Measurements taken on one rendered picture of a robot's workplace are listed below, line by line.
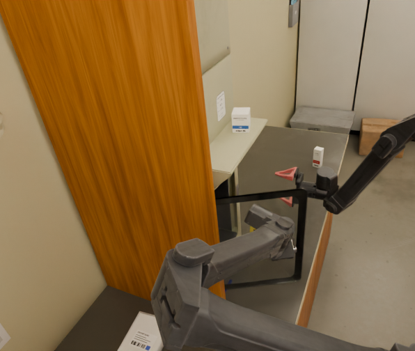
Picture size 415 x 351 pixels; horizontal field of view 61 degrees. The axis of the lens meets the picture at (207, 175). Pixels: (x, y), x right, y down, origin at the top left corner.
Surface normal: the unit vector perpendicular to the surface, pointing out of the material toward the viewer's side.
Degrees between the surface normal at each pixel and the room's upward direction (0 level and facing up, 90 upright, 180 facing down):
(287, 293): 0
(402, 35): 90
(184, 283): 31
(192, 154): 90
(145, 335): 0
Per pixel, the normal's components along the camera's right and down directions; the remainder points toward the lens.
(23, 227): 0.90, 0.17
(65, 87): -0.42, 0.55
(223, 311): 0.48, -0.82
